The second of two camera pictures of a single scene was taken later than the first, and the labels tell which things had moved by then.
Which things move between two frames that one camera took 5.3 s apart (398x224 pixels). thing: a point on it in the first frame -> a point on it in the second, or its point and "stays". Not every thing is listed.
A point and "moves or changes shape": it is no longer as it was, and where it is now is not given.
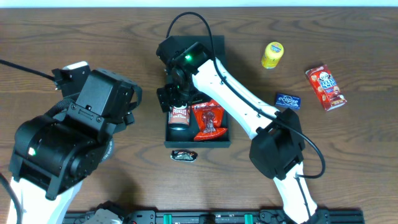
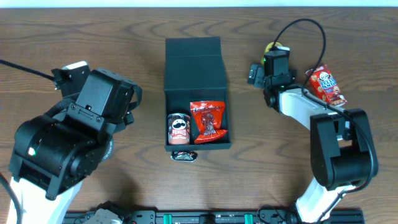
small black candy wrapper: x=184 y=155 stays
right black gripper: x=171 y=98 -> x=257 y=76
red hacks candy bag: x=209 y=119 stays
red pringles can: x=179 y=119 moves or changes shape
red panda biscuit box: x=326 y=87 stays
